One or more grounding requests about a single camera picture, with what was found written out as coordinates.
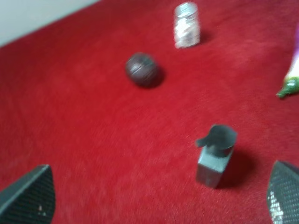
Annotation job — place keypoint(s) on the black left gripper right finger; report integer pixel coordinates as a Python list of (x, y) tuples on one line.
[(283, 193)]

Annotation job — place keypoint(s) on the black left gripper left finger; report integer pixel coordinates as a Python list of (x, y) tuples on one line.
[(29, 200)]

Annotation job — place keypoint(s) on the grey pump bottle red label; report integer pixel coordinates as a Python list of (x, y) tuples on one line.
[(216, 150)]

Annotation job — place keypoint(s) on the red velvet table cloth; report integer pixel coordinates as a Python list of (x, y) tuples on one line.
[(122, 154)]

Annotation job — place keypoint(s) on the purple white toy eggplant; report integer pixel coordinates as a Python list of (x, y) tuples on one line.
[(291, 80)]

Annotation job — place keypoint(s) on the dark brown round fruit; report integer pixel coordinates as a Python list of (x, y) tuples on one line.
[(143, 70)]

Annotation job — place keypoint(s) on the clear bottle of white pills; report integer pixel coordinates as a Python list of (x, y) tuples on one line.
[(186, 25)]

